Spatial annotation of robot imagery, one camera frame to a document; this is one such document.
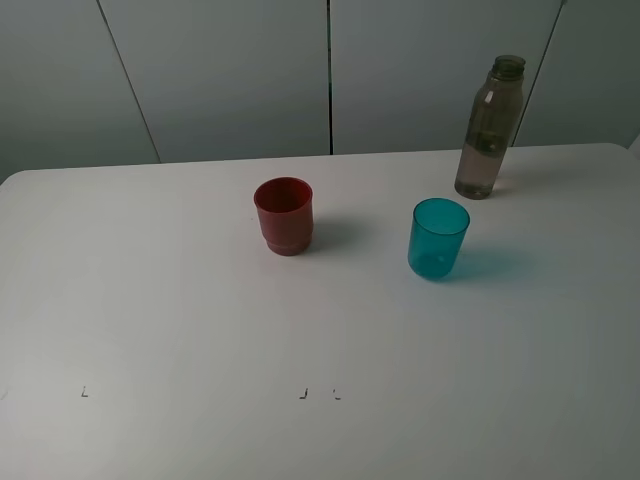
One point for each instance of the teal translucent plastic cup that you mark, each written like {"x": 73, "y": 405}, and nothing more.
{"x": 438, "y": 230}

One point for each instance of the smoky translucent water bottle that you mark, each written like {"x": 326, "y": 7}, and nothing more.
{"x": 494, "y": 115}

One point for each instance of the red plastic cup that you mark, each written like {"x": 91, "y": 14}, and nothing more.
{"x": 285, "y": 213}

